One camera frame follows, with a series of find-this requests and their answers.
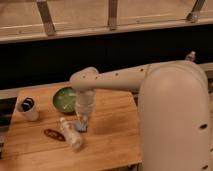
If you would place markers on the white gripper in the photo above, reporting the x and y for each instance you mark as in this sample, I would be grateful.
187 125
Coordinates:
84 106

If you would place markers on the clear plastic bottle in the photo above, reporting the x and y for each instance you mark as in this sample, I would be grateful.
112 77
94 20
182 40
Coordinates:
72 136

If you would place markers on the dark red oblong object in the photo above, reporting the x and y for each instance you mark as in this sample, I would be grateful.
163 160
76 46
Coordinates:
54 134

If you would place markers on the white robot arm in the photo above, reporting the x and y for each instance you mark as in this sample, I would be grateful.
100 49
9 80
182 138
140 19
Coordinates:
173 107

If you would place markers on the green round bowl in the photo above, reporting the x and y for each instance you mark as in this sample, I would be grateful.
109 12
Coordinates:
64 100

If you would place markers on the white cup with black items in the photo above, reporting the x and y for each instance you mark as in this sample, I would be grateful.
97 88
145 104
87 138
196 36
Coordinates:
27 108

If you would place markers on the middle metal railing post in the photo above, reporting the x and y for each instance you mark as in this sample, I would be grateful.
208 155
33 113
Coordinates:
112 14

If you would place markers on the metal railing post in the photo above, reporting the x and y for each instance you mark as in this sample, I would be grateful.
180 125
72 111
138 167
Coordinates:
46 17
193 15
112 14

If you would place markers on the left metal railing post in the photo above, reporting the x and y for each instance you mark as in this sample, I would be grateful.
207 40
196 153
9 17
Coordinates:
46 17

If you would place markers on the right metal railing post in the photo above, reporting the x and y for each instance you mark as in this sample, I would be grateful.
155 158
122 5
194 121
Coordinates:
193 15

